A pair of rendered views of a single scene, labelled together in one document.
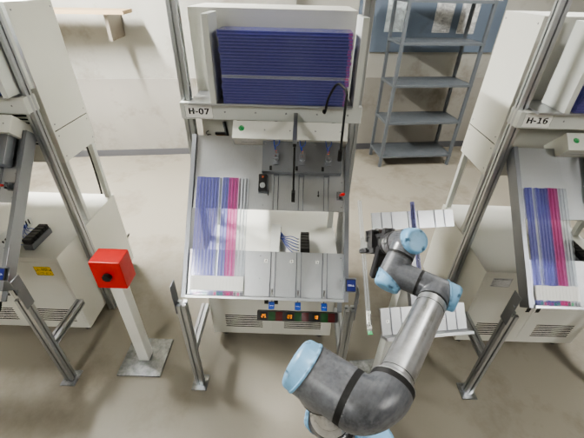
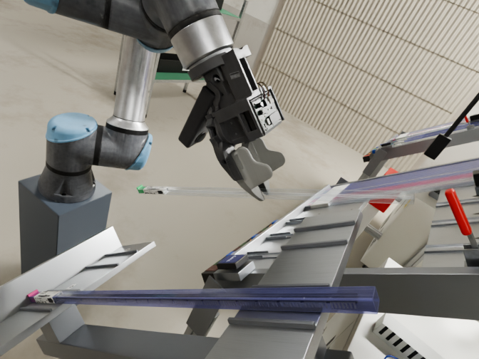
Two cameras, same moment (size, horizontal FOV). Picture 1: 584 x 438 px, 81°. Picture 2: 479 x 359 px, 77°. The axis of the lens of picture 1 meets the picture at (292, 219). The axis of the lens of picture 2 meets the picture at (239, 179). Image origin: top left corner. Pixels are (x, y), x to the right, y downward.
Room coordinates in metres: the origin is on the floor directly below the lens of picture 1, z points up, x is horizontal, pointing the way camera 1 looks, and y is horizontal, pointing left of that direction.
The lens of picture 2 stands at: (1.13, -0.66, 1.22)
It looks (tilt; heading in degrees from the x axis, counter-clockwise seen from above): 31 degrees down; 115
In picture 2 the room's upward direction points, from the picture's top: 24 degrees clockwise
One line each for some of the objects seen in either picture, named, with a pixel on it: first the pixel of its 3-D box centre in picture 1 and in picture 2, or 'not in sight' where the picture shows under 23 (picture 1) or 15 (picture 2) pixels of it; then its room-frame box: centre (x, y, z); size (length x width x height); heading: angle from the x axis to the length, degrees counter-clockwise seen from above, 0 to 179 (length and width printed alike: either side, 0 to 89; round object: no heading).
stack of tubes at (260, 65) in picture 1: (285, 67); not in sight; (1.49, 0.04, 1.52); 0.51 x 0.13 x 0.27; 90
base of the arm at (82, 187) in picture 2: not in sight; (68, 173); (0.42, -0.25, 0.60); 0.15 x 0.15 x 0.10
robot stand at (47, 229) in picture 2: not in sight; (63, 246); (0.42, -0.25, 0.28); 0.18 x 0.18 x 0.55; 8
